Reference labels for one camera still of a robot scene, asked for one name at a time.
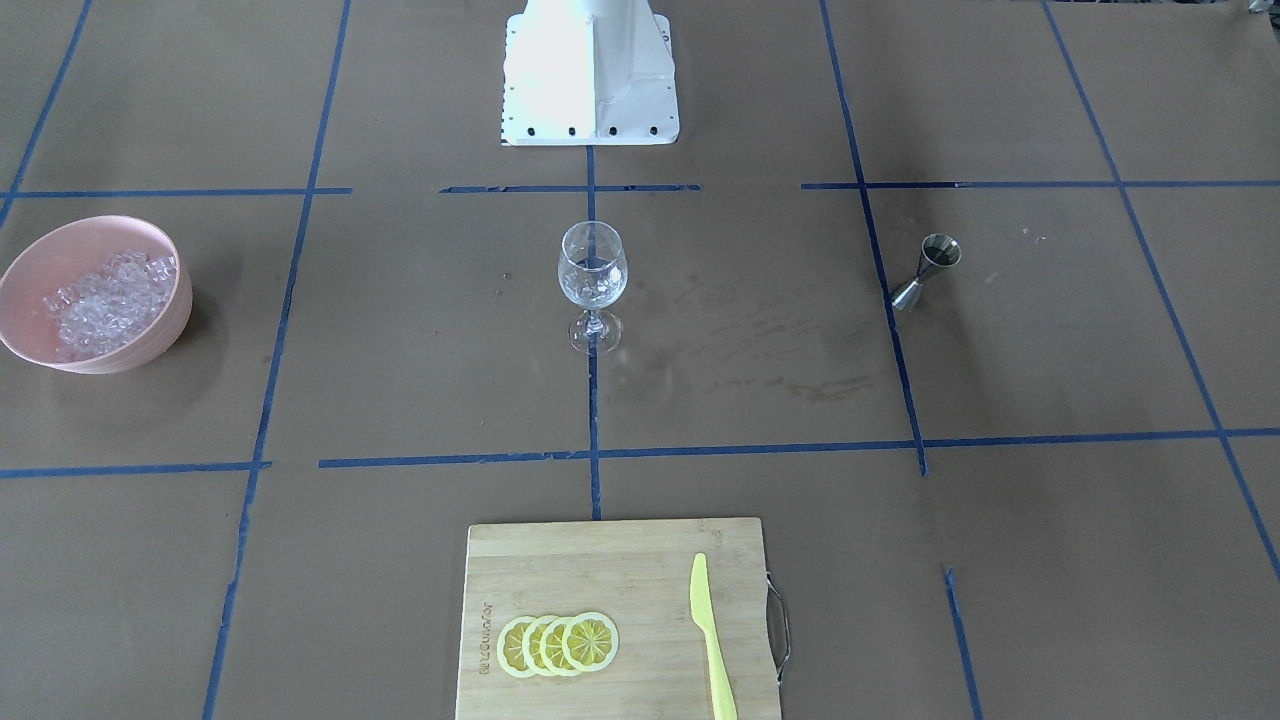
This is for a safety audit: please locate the steel double jigger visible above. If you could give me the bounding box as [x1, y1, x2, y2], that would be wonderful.
[891, 233, 963, 313]

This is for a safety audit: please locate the clear wine glass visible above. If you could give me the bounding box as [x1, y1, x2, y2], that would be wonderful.
[557, 220, 628, 357]

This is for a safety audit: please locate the clear ice cubes pile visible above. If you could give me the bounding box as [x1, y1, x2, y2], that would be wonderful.
[42, 249, 178, 363]

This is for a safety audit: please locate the bamboo cutting board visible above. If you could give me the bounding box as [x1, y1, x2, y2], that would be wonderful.
[454, 518, 782, 719]

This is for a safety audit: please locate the lemon slice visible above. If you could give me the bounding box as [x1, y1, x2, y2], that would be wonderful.
[498, 615, 538, 679]
[521, 615, 561, 676]
[539, 618, 582, 676]
[562, 611, 620, 673]

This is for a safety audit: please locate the yellow plastic knife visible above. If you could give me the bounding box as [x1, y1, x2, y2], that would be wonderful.
[687, 552, 739, 719]

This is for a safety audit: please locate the pink bowl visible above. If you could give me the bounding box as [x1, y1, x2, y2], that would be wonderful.
[3, 215, 193, 375]

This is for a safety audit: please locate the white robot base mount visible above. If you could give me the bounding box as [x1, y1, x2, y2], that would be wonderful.
[500, 1, 681, 147]

